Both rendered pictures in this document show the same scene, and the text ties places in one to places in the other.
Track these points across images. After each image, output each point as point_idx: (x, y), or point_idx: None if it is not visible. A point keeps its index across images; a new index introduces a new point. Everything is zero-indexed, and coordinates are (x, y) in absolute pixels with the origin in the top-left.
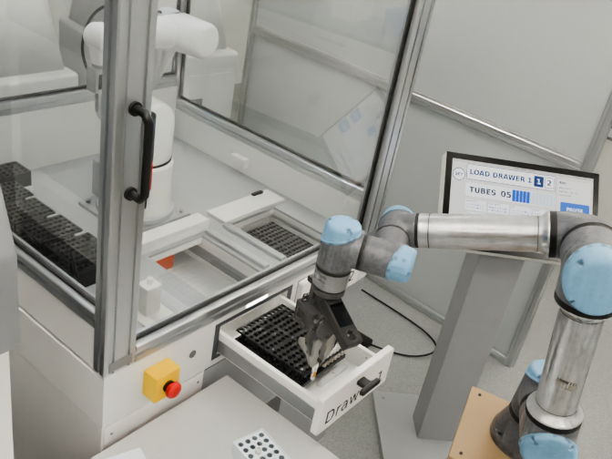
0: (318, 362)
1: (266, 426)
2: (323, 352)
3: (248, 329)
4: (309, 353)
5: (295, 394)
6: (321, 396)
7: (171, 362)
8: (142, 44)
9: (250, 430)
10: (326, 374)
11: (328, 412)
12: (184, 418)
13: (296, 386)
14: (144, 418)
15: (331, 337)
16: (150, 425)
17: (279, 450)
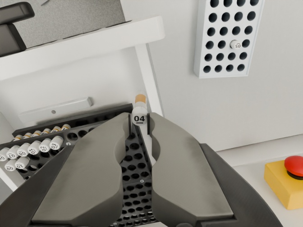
0: (131, 120)
1: (173, 86)
2: (124, 138)
3: (150, 217)
4: (213, 152)
5: (158, 92)
6: (156, 33)
7: (292, 204)
8: None
9: (193, 89)
10: (64, 115)
11: (128, 22)
12: (240, 132)
13: (157, 102)
14: (266, 146)
15: (87, 206)
16: (272, 136)
17: (206, 32)
